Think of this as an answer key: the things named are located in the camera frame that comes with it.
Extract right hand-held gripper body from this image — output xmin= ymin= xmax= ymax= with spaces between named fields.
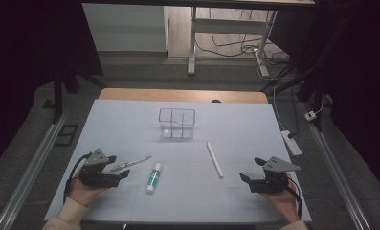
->
xmin=249 ymin=155 xmax=302 ymax=194

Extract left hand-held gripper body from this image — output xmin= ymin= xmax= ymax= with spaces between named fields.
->
xmin=78 ymin=148 xmax=121 ymax=189

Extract silver pen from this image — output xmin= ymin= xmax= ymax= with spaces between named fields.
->
xmin=110 ymin=155 xmax=153 ymax=173

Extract green and white glue stick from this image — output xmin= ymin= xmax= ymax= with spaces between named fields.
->
xmin=145 ymin=162 xmax=163 ymax=195

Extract white pen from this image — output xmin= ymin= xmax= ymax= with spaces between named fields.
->
xmin=206 ymin=141 xmax=225 ymax=179

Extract clear plastic organizer box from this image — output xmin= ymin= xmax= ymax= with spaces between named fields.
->
xmin=158 ymin=107 xmax=196 ymax=140

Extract person's left hand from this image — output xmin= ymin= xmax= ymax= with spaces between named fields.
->
xmin=67 ymin=173 xmax=109 ymax=207

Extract person's right hand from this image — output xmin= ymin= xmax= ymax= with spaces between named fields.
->
xmin=261 ymin=172 xmax=302 ymax=223

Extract white power strip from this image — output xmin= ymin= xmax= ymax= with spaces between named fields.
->
xmin=280 ymin=129 xmax=303 ymax=157

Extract white table mat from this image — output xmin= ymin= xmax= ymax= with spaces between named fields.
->
xmin=43 ymin=99 xmax=313 ymax=223

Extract black tripod stand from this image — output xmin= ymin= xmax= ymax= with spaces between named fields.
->
xmin=259 ymin=61 xmax=326 ymax=132
xmin=52 ymin=61 xmax=108 ymax=125

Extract left hand-held gripper cable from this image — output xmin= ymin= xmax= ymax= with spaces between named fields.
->
xmin=62 ymin=152 xmax=93 ymax=204

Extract hand-held gripper cable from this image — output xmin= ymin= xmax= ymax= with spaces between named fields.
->
xmin=62 ymin=152 xmax=93 ymax=204
xmin=284 ymin=176 xmax=303 ymax=220

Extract right hand-held gripper cable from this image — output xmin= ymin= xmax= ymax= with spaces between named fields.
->
xmin=284 ymin=176 xmax=303 ymax=220

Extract aluminium floor rail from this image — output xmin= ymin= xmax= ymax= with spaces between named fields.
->
xmin=301 ymin=102 xmax=373 ymax=230
xmin=0 ymin=108 xmax=71 ymax=230

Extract black floor cables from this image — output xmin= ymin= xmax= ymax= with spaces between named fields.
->
xmin=193 ymin=8 xmax=291 ymax=81

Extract white desk frame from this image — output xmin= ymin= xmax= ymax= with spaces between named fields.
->
xmin=187 ymin=6 xmax=279 ymax=78

